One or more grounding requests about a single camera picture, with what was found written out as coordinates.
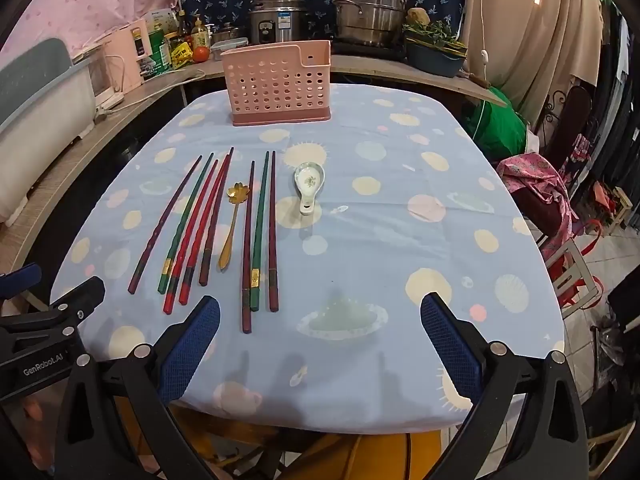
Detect green chopstick with gold band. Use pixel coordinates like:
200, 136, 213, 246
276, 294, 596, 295
157, 152, 215, 295
250, 151, 271, 312

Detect white power strip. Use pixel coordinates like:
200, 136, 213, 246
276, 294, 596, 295
95, 91, 126, 121

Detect steel steamer pot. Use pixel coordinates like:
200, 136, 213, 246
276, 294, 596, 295
331, 0, 423, 47

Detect person's left hand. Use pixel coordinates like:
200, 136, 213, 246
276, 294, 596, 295
15, 394, 63, 433

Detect white ceramic soup spoon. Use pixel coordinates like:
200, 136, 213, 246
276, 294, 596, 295
292, 161, 327, 216

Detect pink printed cloth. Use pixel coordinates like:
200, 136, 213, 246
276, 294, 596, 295
495, 152, 581, 261

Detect small steel pot with lid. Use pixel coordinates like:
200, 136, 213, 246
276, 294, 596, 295
212, 22, 243, 43

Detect white dish box with lid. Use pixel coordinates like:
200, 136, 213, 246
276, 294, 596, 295
0, 37, 98, 226

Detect steel rice cooker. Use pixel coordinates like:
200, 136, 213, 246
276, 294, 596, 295
248, 0, 315, 45

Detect pink electric kettle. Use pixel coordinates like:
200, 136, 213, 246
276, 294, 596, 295
92, 24, 152, 103

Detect black induction cooker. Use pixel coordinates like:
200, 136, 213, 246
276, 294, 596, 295
330, 37, 407, 63

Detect yellow pump bottle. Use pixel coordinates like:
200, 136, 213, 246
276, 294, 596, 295
192, 17, 211, 50

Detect pink perforated utensil holder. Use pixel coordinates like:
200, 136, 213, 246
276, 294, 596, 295
221, 40, 332, 127

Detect green plastic bag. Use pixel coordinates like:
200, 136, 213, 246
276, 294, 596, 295
465, 85, 531, 158

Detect green tin can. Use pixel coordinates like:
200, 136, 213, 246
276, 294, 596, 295
145, 27, 173, 73

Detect gold flower spoon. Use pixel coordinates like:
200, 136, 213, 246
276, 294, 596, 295
217, 182, 251, 271

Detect dark brown red chopstick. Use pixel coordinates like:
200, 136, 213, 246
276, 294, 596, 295
198, 147, 235, 287

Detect leafy greens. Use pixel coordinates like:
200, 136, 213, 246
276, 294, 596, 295
404, 20, 461, 52

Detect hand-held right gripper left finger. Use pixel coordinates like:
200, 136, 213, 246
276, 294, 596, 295
52, 296, 222, 480

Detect white carton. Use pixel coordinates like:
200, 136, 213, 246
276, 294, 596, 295
147, 7, 180, 36

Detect white cord with switch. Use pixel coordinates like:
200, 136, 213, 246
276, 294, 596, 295
474, 0, 495, 128

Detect beige curtain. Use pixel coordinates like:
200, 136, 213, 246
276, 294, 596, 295
462, 0, 603, 126

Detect pink dotted curtain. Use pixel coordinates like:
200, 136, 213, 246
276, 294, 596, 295
10, 0, 181, 61

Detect blue plastic basin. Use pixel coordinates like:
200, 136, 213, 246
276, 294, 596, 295
405, 40, 468, 78

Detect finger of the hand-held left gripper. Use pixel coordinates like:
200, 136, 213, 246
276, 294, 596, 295
0, 276, 107, 343
0, 262, 43, 303

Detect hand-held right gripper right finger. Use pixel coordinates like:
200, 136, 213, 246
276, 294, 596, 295
420, 292, 591, 480

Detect blue dotted tablecloth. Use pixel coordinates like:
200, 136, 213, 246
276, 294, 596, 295
50, 82, 566, 436

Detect yellow wooden stool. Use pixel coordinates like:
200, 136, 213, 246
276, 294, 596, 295
115, 400, 451, 480

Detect clear food container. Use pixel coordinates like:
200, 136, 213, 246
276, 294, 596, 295
209, 37, 249, 61

